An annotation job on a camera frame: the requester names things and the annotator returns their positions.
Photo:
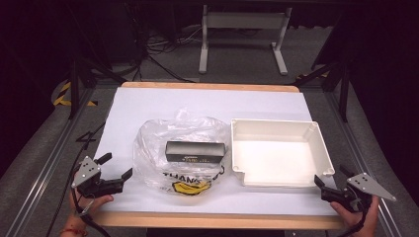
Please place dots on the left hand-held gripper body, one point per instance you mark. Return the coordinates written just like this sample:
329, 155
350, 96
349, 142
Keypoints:
99, 187

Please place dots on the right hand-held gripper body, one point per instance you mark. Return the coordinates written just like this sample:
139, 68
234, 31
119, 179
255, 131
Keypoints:
359, 192

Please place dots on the clear plastic bag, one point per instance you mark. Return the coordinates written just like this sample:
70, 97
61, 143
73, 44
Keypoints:
150, 158

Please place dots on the white plastic bin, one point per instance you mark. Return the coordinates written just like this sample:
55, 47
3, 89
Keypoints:
276, 158

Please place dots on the black rectangular box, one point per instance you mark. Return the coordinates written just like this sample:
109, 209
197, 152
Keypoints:
194, 152

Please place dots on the person's left hand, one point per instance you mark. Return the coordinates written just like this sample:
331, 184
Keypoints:
94, 203

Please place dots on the person's right hand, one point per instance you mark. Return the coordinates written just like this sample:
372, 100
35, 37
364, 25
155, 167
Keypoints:
354, 219

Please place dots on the yellow black hazard tape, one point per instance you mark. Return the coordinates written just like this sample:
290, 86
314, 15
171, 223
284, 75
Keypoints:
62, 95

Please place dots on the black metal stand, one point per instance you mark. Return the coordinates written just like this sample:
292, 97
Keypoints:
344, 89
74, 85

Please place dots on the white paper sheet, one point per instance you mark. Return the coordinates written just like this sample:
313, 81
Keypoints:
204, 105

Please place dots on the white metal stand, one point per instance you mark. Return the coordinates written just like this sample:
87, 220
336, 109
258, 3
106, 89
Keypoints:
245, 20

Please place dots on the aluminium rail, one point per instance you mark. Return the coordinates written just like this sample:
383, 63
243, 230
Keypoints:
355, 144
49, 158

